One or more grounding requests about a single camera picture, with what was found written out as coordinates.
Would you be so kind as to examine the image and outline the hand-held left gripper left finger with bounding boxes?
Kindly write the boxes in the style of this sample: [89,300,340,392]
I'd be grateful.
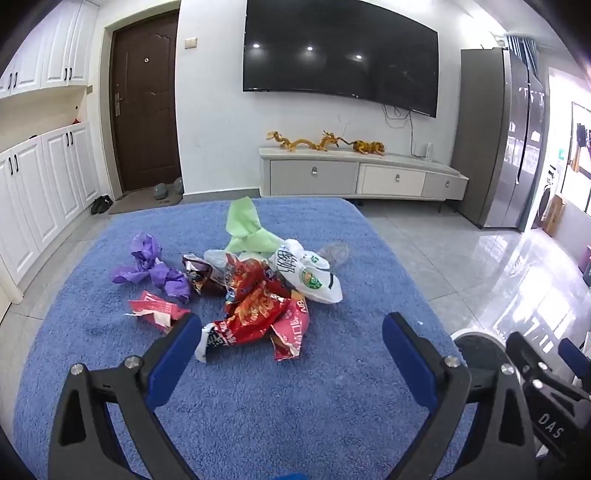
[48,313,204,480]

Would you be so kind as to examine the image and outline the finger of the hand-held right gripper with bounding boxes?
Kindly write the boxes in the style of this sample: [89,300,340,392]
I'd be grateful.
[558,338,591,372]
[505,332,583,403]

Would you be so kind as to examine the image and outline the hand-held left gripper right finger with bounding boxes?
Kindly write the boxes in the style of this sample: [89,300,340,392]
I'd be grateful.
[382,312,539,480]

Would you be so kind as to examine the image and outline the white trash bin black liner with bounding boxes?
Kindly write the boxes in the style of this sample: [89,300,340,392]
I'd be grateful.
[450,330,522,384]

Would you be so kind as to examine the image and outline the orange-red snack wrapper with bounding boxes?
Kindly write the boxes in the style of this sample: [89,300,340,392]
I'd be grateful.
[224,256,291,334]

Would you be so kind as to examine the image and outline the light pink torn wrapper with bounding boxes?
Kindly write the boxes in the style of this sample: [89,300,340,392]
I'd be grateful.
[126,291,192,334]

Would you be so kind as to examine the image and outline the red wrapper with white end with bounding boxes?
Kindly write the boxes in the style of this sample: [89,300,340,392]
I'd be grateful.
[195,318,278,364]

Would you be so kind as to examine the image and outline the blue fluffy blanket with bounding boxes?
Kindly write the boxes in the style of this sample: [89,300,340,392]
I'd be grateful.
[11,198,478,480]

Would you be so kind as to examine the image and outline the brown snack wrapper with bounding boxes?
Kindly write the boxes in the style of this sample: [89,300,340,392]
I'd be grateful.
[181,253,227,296]

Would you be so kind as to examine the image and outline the white plastic bag green logo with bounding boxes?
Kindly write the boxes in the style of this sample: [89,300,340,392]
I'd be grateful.
[268,239,343,304]

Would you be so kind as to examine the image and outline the purple crumpled paper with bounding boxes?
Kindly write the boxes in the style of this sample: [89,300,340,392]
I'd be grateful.
[112,233,192,304]

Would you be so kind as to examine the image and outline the dark pink snack wrapper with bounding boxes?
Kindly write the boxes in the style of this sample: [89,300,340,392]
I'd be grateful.
[270,298,311,362]

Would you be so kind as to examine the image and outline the clear plastic cup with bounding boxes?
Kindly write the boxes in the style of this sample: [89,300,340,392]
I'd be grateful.
[318,240,352,269]

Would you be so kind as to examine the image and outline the cardboard box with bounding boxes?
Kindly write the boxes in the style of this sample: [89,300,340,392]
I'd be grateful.
[542,194,567,236]

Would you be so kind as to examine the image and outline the green crumpled paper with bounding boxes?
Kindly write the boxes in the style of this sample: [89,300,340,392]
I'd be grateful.
[225,197,289,254]

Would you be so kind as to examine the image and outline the white washing machine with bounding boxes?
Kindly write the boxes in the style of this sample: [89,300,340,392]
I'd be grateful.
[531,164,562,229]

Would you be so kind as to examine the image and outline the brown door mat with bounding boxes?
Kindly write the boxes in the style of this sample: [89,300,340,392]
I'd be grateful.
[108,191,185,215]

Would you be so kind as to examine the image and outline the white television console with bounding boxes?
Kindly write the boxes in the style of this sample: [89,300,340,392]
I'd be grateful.
[259,145,469,201]

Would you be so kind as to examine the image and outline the grey refrigerator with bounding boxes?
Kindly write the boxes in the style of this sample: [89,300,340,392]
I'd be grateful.
[450,46,546,232]

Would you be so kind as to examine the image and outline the brown entrance door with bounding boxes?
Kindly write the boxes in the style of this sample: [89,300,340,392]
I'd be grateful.
[110,10,181,192]

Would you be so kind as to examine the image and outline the blue striped curtain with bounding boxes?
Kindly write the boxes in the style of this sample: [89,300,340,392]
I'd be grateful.
[503,33,541,77]

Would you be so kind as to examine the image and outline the television cable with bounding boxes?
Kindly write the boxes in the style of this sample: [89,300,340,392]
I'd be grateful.
[382,104,416,158]

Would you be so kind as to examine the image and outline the black wall television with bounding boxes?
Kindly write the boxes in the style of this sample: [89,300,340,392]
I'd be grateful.
[242,0,439,118]

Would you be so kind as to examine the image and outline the white upper wall cabinets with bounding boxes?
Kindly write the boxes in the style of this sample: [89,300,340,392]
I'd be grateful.
[0,0,100,100]

